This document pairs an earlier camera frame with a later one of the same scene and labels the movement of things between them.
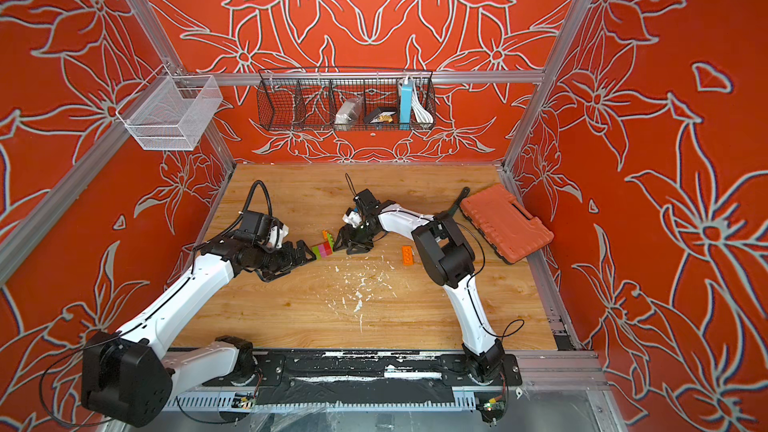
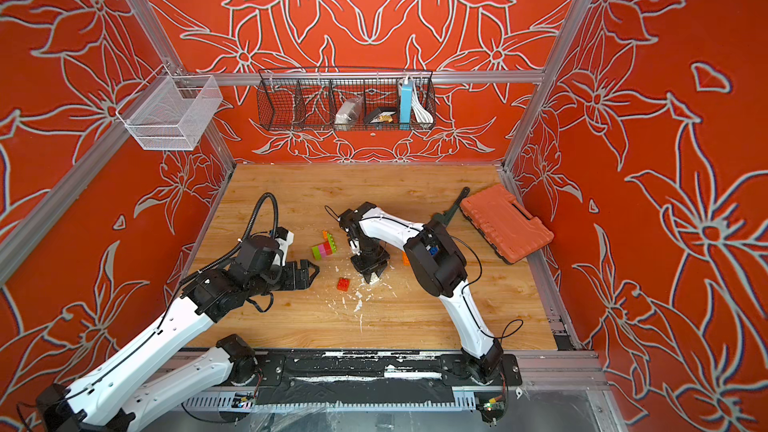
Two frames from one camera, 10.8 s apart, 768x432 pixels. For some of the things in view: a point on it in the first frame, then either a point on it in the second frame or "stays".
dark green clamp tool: x=446 y=215 stays
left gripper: x=290 y=260 to x=294 y=283
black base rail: x=372 y=377 stays
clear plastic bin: x=169 y=112 stays
